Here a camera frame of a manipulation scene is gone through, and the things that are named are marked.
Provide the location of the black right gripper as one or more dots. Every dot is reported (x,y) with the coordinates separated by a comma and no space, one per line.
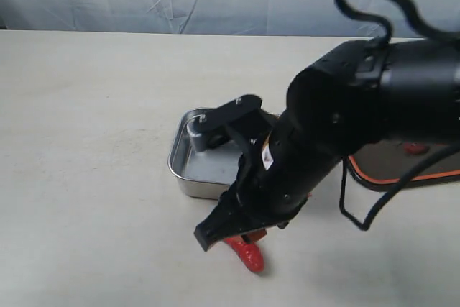
(271,191)

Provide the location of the red toy sausage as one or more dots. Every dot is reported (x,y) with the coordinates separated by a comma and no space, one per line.
(249,253)

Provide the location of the stainless steel lunch box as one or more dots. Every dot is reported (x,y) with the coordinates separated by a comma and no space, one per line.
(204,174)

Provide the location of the dark transparent box lid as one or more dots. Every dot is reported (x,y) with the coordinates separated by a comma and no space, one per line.
(378,166)

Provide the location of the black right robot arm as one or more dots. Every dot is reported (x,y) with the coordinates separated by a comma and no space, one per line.
(357,94)

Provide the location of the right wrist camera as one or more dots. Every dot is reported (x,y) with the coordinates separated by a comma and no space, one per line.
(242,121)

